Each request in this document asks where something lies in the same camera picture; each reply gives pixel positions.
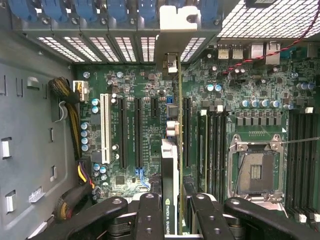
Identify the metal socket cover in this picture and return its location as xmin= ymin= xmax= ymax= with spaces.
xmin=246 ymin=193 xmax=287 ymax=216

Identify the black RAM slot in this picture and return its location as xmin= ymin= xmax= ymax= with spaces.
xmin=286 ymin=109 xmax=296 ymax=218
xmin=313 ymin=109 xmax=320 ymax=223
xmin=208 ymin=109 xmax=216 ymax=198
xmin=295 ymin=109 xmax=305 ymax=221
xmin=304 ymin=109 xmax=314 ymax=222
xmin=215 ymin=109 xmax=222 ymax=198
xmin=220 ymin=109 xmax=228 ymax=198

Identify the CPU socket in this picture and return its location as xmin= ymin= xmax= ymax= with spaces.
xmin=228 ymin=133 xmax=286 ymax=203

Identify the long black expansion slot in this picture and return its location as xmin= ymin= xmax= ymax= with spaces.
xmin=118 ymin=96 xmax=128 ymax=169
xmin=183 ymin=96 xmax=193 ymax=169
xmin=134 ymin=96 xmax=144 ymax=169

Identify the white expansion slot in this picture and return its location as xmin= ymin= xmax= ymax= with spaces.
xmin=99 ymin=93 xmax=113 ymax=165

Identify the short black expansion slot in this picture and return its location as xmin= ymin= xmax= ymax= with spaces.
xmin=150 ymin=96 xmax=160 ymax=120

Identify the thin metal locking lever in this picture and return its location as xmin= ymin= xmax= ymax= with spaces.
xmin=281 ymin=136 xmax=320 ymax=145

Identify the white power connector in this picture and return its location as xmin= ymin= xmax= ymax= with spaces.
xmin=73 ymin=80 xmax=90 ymax=103

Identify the green motherboard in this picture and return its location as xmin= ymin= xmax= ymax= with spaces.
xmin=72 ymin=41 xmax=320 ymax=227

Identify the open grey PC case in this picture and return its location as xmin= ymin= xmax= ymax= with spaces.
xmin=0 ymin=0 xmax=320 ymax=240

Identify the braided black yellow power cable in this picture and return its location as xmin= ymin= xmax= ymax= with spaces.
xmin=48 ymin=76 xmax=82 ymax=161
xmin=53 ymin=161 xmax=98 ymax=222

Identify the red black twisted wire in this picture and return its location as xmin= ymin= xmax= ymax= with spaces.
xmin=219 ymin=23 xmax=320 ymax=76

